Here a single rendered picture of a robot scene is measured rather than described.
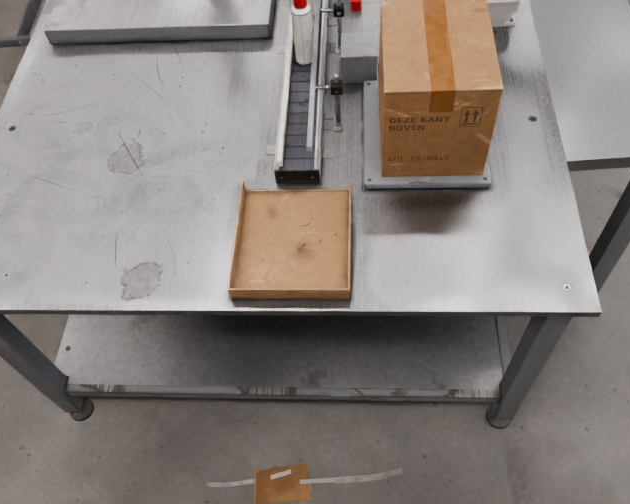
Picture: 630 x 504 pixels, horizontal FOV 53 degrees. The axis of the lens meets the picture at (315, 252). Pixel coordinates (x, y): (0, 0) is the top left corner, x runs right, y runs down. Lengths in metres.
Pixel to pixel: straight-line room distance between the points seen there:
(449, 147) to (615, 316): 1.17
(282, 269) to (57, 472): 1.18
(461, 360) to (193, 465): 0.91
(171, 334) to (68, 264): 0.62
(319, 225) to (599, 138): 0.73
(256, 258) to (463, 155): 0.53
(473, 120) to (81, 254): 0.94
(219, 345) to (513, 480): 0.99
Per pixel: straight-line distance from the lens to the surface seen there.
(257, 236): 1.47
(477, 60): 1.43
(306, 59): 1.77
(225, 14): 2.00
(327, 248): 1.44
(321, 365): 1.97
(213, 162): 1.64
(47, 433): 2.37
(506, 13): 1.99
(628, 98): 1.87
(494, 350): 2.03
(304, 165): 1.53
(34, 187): 1.76
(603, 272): 2.22
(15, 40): 3.42
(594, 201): 2.71
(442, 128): 1.43
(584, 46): 1.99
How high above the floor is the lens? 2.03
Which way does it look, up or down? 57 degrees down
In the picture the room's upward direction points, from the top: 7 degrees counter-clockwise
